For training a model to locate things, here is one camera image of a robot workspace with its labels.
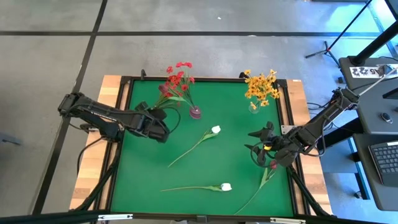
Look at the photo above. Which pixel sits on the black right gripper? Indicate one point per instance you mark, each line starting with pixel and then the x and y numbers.
pixel 280 144

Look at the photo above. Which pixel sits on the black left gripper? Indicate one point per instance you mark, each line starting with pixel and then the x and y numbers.
pixel 149 129

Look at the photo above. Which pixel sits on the dark red artificial tulip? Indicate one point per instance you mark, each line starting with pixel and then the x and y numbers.
pixel 273 164
pixel 163 89

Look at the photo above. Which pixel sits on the clear glass vase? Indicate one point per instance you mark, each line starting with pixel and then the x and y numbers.
pixel 253 108

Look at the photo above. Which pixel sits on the red artificial flower bunch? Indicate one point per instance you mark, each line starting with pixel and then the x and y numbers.
pixel 178 79

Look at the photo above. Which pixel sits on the white artificial tulip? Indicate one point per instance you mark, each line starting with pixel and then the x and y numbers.
pixel 215 129
pixel 226 187

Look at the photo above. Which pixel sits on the pink ribbed glass vase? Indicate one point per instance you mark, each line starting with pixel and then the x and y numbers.
pixel 195 112

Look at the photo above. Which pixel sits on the yellow artificial flower bunch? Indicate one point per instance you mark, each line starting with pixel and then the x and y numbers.
pixel 261 87

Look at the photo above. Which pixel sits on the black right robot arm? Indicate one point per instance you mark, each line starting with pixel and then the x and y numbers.
pixel 323 121

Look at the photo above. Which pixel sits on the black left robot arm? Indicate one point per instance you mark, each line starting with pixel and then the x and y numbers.
pixel 93 113

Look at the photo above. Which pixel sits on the silver metal plate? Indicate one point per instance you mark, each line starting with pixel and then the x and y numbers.
pixel 286 129

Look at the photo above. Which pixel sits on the green table mat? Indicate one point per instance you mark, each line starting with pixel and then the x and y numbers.
pixel 202 155

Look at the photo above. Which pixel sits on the black keyboard desk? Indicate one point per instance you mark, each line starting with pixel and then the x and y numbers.
pixel 363 174

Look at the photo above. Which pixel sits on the black tripod stand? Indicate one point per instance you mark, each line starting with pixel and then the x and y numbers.
pixel 326 49

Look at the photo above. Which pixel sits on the white printed paper label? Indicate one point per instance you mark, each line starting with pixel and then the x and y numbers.
pixel 367 72

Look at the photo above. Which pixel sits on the black keyboard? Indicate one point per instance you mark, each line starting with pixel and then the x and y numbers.
pixel 385 161

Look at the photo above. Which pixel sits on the black computer mouse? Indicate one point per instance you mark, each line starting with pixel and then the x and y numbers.
pixel 386 118

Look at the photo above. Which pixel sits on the silver rod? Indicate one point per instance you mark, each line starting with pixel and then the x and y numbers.
pixel 376 81

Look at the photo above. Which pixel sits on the grey floor object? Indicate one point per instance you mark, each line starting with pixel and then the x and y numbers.
pixel 9 139

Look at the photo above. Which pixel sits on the thick black pole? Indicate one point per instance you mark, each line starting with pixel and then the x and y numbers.
pixel 376 43

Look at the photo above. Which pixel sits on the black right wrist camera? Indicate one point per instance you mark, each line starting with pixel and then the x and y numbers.
pixel 284 159

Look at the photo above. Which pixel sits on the black aluminium table frame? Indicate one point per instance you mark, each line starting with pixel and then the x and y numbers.
pixel 202 78

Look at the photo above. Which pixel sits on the silver aluminium bracket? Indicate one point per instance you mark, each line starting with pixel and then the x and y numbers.
pixel 287 221
pixel 115 216

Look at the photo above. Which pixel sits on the black table-level camera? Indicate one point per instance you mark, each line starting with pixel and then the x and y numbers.
pixel 201 218

